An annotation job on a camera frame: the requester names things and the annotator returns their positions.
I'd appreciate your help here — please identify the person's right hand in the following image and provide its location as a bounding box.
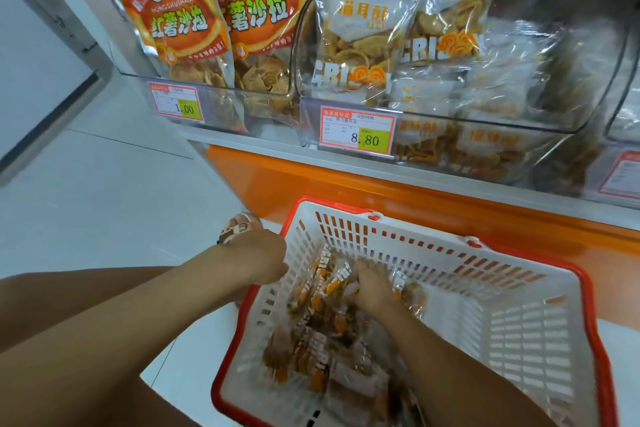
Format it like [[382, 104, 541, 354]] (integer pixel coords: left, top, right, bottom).
[[342, 260, 402, 323]]

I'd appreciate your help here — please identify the white yellow price tag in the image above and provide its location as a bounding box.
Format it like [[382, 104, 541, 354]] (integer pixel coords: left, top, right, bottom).
[[318, 106, 399, 157], [147, 81, 206, 123], [598, 149, 640, 203]]

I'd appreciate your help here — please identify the white red-rimmed shopping basket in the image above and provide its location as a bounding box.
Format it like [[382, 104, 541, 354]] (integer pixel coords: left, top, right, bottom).
[[211, 195, 620, 427]]

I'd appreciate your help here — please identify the pile of small brown snacks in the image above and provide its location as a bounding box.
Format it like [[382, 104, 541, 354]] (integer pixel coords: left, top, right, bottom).
[[262, 246, 433, 427]]

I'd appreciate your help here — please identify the person's left hand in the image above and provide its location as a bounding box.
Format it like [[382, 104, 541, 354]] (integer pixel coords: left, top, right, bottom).
[[216, 226, 291, 289]]

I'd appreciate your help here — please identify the clear plastic bin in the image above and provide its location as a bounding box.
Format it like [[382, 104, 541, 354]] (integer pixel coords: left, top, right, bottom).
[[585, 26, 640, 211], [294, 0, 640, 189], [118, 0, 303, 135]]

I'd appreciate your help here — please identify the orange shelf base panel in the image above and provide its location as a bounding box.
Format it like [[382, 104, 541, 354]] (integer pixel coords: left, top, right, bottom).
[[203, 144, 640, 331]]

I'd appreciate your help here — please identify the white snack shelf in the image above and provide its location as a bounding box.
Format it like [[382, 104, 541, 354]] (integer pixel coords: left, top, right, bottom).
[[20, 0, 640, 235]]

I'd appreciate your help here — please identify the small brown snack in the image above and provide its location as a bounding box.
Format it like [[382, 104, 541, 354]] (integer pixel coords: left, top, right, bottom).
[[311, 0, 422, 105], [404, 0, 503, 65]]

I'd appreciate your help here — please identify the stack of orange packets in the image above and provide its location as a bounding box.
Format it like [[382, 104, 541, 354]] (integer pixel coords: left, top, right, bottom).
[[92, 0, 314, 125]]

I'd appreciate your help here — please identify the person's right forearm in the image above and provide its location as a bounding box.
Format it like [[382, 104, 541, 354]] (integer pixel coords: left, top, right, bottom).
[[375, 300, 557, 427]]

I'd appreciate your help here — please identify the pink clog sandal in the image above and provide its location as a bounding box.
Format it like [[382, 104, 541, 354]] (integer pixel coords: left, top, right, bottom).
[[217, 211, 264, 246]]

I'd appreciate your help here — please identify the row of clear snacks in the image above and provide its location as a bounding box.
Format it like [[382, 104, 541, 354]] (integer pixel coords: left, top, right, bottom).
[[390, 19, 583, 183]]

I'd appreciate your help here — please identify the person's left forearm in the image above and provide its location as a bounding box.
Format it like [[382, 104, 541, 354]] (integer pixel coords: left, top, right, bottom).
[[0, 246, 251, 427]]

